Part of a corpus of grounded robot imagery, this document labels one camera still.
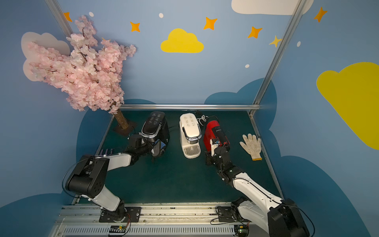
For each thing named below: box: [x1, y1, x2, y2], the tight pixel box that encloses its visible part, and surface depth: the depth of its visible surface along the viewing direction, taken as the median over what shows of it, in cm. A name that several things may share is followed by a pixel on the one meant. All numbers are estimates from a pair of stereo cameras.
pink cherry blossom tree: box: [28, 15, 137, 130], surface depth 67 cm
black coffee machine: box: [138, 111, 171, 158], surface depth 86 cm
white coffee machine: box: [179, 113, 202, 159], surface depth 87 cm
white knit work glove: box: [239, 133, 263, 161], surface depth 103 cm
